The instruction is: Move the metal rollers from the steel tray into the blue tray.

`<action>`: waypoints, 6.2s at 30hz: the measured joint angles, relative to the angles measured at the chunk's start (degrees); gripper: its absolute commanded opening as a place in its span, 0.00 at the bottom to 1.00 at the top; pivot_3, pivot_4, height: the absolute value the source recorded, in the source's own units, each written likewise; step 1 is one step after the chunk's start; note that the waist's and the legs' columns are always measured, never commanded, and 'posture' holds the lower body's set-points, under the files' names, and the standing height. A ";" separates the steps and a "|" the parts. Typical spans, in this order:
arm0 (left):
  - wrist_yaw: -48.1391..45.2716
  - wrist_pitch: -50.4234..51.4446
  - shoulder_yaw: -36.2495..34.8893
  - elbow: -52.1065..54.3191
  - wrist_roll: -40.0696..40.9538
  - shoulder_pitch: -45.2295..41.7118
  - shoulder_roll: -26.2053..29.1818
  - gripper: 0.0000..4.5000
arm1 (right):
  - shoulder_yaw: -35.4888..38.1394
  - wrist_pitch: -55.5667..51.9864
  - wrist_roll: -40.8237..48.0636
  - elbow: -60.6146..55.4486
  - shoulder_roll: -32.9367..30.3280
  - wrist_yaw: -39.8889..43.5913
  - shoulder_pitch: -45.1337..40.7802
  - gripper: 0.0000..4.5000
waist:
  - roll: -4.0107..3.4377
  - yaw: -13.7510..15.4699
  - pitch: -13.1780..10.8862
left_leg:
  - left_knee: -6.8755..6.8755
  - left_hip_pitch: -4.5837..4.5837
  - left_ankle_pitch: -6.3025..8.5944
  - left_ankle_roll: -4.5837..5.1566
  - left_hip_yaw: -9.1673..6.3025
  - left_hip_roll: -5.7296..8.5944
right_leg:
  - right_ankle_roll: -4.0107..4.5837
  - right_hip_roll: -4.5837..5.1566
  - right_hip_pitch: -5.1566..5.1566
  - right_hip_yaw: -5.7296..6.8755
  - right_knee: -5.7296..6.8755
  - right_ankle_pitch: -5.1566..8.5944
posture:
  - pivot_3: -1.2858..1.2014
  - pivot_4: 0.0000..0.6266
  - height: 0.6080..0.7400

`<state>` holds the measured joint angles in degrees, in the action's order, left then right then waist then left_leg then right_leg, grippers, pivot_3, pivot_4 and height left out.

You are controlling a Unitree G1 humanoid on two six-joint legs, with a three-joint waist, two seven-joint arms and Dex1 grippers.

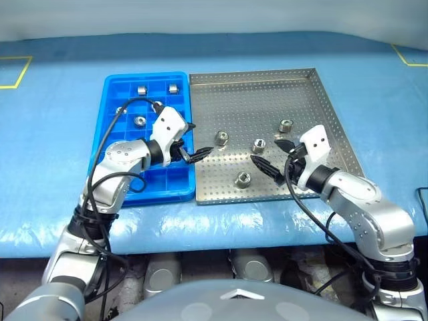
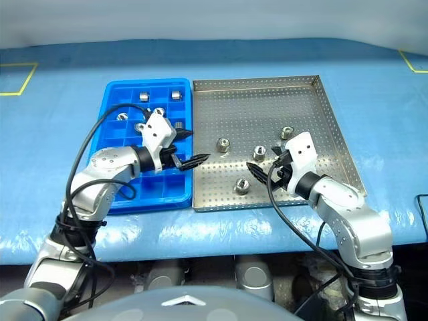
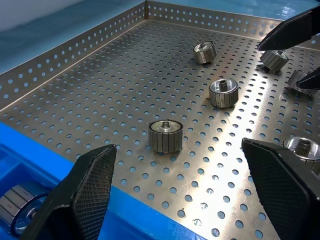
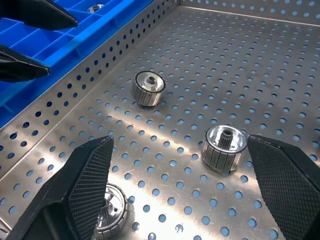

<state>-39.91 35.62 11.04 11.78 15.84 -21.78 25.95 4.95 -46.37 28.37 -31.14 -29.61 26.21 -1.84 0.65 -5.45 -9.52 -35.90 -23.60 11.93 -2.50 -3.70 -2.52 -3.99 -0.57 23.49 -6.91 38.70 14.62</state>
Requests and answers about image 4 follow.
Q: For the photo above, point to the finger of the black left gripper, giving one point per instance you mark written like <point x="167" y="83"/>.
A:
<point x="17" y="67"/>
<point x="35" y="12"/>

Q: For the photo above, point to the blue plastic bin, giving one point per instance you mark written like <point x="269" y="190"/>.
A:
<point x="50" y="42"/>

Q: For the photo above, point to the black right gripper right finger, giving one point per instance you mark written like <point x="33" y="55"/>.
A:
<point x="287" y="190"/>

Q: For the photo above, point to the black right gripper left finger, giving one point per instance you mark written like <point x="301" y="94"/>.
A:
<point x="82" y="180"/>

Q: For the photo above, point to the perforated metal tray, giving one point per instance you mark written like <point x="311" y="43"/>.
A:
<point x="225" y="75"/>

